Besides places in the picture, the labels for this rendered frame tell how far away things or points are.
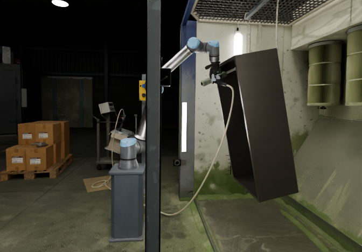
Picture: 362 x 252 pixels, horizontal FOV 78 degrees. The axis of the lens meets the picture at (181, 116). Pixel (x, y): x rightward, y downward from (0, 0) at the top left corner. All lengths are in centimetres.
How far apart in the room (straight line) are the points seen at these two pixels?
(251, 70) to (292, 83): 153
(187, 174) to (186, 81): 118
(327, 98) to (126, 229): 252
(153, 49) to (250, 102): 113
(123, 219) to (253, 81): 164
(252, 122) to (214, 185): 143
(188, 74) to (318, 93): 153
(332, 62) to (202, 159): 186
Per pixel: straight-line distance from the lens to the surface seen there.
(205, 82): 206
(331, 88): 303
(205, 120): 287
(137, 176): 211
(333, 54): 308
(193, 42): 187
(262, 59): 191
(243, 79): 183
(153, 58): 87
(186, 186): 301
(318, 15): 306
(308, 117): 346
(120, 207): 223
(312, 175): 305
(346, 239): 255
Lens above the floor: 125
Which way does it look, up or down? 3 degrees down
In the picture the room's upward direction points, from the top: 1 degrees clockwise
